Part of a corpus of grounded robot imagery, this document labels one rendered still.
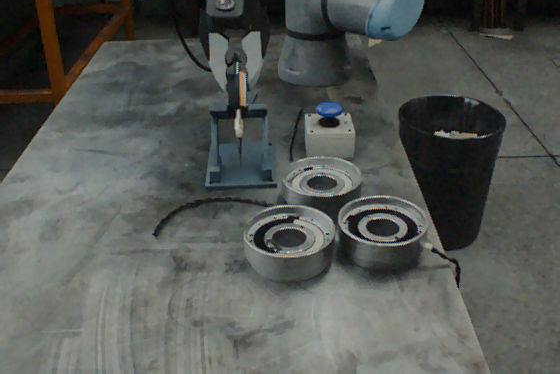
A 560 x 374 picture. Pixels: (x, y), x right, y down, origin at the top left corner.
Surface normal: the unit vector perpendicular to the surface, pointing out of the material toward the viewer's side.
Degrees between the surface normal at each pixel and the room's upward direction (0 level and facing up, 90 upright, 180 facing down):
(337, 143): 90
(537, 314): 0
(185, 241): 0
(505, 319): 0
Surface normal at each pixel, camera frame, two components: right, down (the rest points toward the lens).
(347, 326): -0.02, -0.88
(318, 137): 0.02, 0.48
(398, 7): 0.73, 0.43
